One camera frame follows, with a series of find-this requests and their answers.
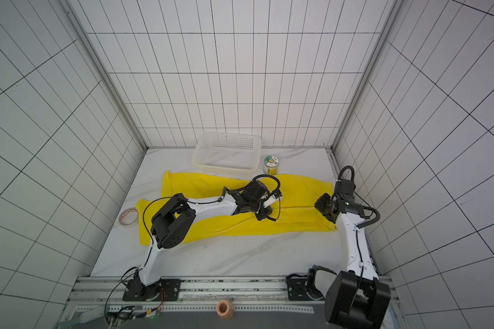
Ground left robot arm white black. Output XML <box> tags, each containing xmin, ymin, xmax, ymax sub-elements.
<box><xmin>122</xmin><ymin>174</ymin><xmax>282</xmax><ymax>302</ymax></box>

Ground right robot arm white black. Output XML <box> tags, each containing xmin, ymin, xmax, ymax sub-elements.
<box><xmin>306</xmin><ymin>165</ymin><xmax>391</xmax><ymax>328</ymax></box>

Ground small jar yellow label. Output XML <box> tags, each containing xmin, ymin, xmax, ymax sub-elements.
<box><xmin>263</xmin><ymin>155</ymin><xmax>279</xmax><ymax>175</ymax></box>

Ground white plastic basket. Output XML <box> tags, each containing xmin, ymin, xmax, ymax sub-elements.
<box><xmin>192</xmin><ymin>132</ymin><xmax>262</xmax><ymax>180</ymax></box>

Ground brown tape roll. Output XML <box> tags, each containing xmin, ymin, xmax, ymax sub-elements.
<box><xmin>216</xmin><ymin>300</ymin><xmax>234</xmax><ymax>320</ymax></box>

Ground clear tape roll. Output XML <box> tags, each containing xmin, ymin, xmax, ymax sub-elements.
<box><xmin>118</xmin><ymin>208</ymin><xmax>139</xmax><ymax>227</ymax></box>

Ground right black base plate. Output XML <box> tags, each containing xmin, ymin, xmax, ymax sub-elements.
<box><xmin>285</xmin><ymin>274</ymin><xmax>324</xmax><ymax>301</ymax></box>

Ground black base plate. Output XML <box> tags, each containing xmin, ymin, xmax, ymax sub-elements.
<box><xmin>122</xmin><ymin>278</ymin><xmax>181</xmax><ymax>302</ymax></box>
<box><xmin>285</xmin><ymin>274</ymin><xmax>324</xmax><ymax>301</ymax></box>

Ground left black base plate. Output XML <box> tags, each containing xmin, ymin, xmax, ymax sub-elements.
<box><xmin>122</xmin><ymin>278</ymin><xmax>181</xmax><ymax>302</ymax></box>

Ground small circuit board with cables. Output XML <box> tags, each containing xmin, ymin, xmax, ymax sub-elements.
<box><xmin>105</xmin><ymin>305</ymin><xmax>161</xmax><ymax>325</ymax></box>

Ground aluminium mounting rail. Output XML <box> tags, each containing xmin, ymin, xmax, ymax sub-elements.
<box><xmin>61</xmin><ymin>274</ymin><xmax>402</xmax><ymax>326</ymax></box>

